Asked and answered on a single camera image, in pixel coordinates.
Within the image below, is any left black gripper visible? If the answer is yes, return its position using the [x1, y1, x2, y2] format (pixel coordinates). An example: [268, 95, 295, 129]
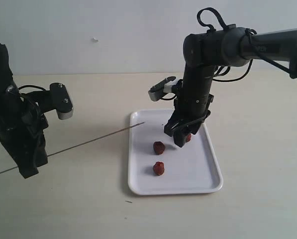
[0, 92, 48, 179]

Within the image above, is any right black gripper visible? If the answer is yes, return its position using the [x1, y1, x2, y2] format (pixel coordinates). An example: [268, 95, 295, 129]
[164, 94, 214, 147]

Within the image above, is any thin metal skewer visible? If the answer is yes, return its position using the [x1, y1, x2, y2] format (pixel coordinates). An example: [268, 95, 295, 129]
[0, 121, 145, 175]

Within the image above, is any dark brown round object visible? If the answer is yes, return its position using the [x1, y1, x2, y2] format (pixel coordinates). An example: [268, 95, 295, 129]
[153, 141, 166, 155]

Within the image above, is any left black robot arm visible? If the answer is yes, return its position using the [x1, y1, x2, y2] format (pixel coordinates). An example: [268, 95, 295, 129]
[0, 43, 48, 179]

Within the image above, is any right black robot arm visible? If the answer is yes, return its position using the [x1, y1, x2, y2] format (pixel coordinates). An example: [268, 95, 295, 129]
[164, 24, 297, 147]

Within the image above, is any white plastic tray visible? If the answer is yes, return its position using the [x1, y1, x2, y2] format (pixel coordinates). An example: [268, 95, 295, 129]
[128, 109, 223, 196]

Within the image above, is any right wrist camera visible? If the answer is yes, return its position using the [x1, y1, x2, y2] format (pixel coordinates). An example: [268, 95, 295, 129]
[148, 76, 176, 102]

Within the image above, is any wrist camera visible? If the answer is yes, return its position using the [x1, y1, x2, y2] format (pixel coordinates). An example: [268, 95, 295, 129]
[148, 76, 176, 102]
[50, 83, 74, 120]

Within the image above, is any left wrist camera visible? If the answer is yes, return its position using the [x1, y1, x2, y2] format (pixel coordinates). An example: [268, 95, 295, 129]
[50, 83, 74, 120]

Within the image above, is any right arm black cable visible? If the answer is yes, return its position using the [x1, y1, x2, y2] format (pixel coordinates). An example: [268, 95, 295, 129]
[197, 7, 292, 83]

